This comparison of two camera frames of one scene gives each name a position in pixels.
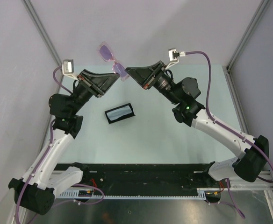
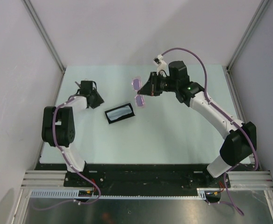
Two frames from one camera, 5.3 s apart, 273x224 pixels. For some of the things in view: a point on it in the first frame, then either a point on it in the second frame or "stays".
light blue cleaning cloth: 117,113 stays
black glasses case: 119,113 stays
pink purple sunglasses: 106,54 → 137,83
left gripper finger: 101,82 → 96,99
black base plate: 138,177 stays
